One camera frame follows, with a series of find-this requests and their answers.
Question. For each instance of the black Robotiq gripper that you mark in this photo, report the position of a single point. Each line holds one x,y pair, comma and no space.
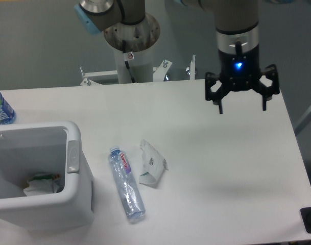
238,71

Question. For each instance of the black clamp at table edge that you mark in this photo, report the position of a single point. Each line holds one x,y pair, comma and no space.
306,217

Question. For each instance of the white plastic trash can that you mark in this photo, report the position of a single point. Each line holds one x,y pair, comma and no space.
50,147

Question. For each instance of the white paper wrapper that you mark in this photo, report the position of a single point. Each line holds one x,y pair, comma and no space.
154,164

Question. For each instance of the trash inside the can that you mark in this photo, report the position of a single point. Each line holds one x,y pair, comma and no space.
43,183

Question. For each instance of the crushed clear plastic bottle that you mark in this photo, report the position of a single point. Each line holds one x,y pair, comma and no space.
126,185

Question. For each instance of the white metal base frame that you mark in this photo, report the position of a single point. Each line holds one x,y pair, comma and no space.
131,68

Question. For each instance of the blue labelled water bottle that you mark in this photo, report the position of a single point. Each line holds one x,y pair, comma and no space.
7,113

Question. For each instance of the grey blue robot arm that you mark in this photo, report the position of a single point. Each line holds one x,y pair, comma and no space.
236,23

